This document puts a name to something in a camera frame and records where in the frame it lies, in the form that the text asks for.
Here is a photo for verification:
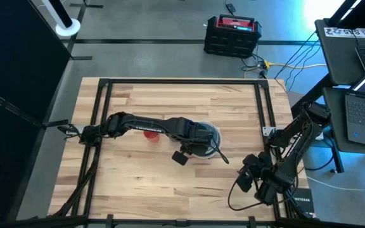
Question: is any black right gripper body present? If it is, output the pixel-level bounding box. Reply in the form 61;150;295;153
249;163;278;191

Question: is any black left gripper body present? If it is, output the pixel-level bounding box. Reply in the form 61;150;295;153
185;122;207;153

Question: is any grey-blue plastic bowl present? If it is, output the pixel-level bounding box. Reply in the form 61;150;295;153
191;122;221;156

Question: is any orange plastic cup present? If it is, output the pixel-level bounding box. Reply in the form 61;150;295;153
143;129;160;143

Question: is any black Netgear box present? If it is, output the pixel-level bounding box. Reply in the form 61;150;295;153
291;187;316;215

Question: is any red black power station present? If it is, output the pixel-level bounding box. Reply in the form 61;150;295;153
203;13;263;60

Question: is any open grey laptop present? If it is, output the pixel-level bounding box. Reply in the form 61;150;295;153
343;58;365;150

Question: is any black floor tape strip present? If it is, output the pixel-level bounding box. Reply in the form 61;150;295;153
74;38;321;46

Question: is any black desk with white label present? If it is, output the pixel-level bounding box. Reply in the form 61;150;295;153
314;18;365;86

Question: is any white printed label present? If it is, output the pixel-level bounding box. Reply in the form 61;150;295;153
323;27;365;39

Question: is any white round floor stand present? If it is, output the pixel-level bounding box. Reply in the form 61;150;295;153
41;0;82;37

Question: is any black partition panel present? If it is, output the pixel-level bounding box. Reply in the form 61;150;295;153
0;0;73;224

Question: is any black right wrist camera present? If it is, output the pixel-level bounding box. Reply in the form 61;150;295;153
234;172;254;193

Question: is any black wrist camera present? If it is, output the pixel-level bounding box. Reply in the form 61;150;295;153
171;150;190;167
234;172;254;193

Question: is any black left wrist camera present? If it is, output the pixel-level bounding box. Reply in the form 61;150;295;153
171;150;190;167

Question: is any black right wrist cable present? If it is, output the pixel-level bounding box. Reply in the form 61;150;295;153
227;170;299;212

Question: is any black aluminium table frame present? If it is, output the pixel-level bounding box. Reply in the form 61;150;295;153
41;77;300;228

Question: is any white floor cable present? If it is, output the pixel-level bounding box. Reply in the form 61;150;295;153
305;175;365;193

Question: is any yellow extension cord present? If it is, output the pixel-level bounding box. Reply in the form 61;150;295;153
262;59;328;71

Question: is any black floor cable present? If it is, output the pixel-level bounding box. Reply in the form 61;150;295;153
272;30;324;92

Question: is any black cable bundle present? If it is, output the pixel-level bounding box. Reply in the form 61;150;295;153
54;148;98;219

